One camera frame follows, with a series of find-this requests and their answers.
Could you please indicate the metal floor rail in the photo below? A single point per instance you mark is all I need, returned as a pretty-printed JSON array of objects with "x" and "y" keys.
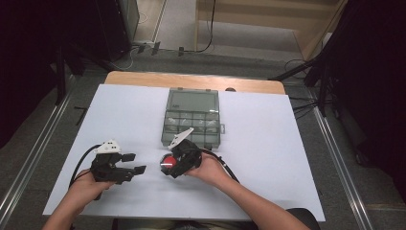
[
  {"x": 35, "y": 150},
  {"x": 341, "y": 166}
]

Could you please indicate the person's right hand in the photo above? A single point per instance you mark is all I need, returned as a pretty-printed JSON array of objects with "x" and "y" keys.
[{"x": 207, "y": 171}]

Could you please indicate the small white part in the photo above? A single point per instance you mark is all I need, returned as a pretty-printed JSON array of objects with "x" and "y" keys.
[
  {"x": 185, "y": 121},
  {"x": 171, "y": 121},
  {"x": 199, "y": 122},
  {"x": 212, "y": 123}
]

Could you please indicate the grey compartment storage box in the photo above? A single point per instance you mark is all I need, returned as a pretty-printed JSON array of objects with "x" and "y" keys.
[{"x": 191, "y": 102}]

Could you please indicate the black hex key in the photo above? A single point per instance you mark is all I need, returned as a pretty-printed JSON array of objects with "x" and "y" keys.
[{"x": 82, "y": 113}]

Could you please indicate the black metal stand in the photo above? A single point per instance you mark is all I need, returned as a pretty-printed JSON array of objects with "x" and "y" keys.
[{"x": 60, "y": 76}]

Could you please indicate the person's left hand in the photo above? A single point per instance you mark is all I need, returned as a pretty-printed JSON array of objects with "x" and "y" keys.
[{"x": 86, "y": 193}]

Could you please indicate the white board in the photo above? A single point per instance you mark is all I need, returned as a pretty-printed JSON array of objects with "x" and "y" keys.
[{"x": 271, "y": 143}]

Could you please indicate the black tripod stand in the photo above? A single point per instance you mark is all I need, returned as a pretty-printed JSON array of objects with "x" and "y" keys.
[{"x": 322, "y": 80}]

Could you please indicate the white power strip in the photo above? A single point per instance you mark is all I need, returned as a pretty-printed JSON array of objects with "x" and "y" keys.
[{"x": 143, "y": 42}]

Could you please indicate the red round tin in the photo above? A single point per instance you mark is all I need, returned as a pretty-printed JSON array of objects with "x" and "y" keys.
[{"x": 169, "y": 160}]

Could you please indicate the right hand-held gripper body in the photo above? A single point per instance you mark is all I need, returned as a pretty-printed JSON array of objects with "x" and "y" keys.
[{"x": 190, "y": 156}]

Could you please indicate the black cabinet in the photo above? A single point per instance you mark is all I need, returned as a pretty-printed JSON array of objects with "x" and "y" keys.
[{"x": 111, "y": 25}]

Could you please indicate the dark curtain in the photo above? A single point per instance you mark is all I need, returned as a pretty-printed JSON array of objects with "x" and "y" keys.
[
  {"x": 373, "y": 80},
  {"x": 28, "y": 64}
]

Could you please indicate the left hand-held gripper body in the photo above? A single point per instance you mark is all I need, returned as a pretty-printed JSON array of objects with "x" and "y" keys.
[{"x": 107, "y": 169}]

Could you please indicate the wooden shelf frame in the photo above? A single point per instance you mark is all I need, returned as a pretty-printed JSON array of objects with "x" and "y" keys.
[{"x": 255, "y": 12}]

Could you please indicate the person's clothing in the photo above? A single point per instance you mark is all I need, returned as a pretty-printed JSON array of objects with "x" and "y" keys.
[{"x": 191, "y": 226}]

